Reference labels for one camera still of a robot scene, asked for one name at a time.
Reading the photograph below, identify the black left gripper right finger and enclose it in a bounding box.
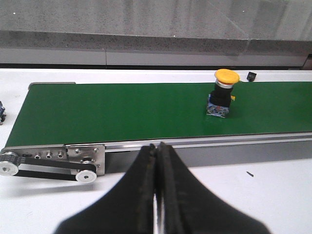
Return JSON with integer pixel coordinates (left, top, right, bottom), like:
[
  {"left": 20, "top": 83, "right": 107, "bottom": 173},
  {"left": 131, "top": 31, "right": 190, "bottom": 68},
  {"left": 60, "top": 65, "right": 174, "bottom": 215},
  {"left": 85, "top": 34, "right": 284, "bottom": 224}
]
[{"left": 157, "top": 142, "right": 270, "bottom": 234}]

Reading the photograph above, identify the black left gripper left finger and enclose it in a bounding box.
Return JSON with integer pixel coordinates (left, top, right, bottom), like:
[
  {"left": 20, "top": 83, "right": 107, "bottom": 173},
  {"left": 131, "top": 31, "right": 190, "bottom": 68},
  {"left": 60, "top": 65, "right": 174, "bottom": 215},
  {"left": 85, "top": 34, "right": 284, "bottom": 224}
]
[{"left": 55, "top": 144, "right": 156, "bottom": 234}]

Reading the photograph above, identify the green conveyor belt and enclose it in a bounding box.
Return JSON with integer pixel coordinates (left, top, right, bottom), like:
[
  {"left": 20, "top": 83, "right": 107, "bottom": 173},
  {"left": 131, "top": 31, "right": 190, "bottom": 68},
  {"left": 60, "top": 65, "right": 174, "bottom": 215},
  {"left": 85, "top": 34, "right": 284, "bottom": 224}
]
[{"left": 6, "top": 82, "right": 312, "bottom": 147}]

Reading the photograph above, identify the black sensor behind belt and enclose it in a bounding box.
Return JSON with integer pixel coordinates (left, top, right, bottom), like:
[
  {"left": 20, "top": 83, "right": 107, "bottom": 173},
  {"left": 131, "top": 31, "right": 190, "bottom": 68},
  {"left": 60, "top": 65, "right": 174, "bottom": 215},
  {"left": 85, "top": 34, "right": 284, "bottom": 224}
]
[{"left": 247, "top": 72, "right": 257, "bottom": 82}]

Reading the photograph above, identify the grey stone counter left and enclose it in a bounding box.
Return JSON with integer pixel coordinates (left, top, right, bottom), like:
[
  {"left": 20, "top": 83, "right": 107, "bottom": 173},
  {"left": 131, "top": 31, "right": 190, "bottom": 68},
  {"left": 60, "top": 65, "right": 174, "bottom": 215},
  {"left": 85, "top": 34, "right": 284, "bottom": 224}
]
[{"left": 0, "top": 0, "right": 250, "bottom": 55}]

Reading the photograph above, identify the aluminium conveyor side rail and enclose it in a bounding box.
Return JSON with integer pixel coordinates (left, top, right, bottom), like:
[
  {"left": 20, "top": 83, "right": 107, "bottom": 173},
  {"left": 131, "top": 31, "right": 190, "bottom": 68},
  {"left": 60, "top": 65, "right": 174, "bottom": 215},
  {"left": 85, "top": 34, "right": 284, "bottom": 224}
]
[{"left": 105, "top": 132, "right": 312, "bottom": 174}]

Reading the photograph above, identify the conveyor end roller bracket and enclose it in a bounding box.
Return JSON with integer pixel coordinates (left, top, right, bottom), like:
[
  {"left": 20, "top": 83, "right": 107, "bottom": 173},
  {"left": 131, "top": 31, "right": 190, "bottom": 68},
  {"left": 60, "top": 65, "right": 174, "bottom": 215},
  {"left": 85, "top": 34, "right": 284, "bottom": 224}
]
[{"left": 0, "top": 143, "right": 105, "bottom": 183}]

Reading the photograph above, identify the dark button switch at left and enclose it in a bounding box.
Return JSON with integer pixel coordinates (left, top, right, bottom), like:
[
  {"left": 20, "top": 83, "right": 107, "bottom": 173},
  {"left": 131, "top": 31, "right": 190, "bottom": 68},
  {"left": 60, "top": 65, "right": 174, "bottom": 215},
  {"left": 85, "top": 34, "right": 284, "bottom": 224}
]
[{"left": 0, "top": 101, "right": 6, "bottom": 125}]

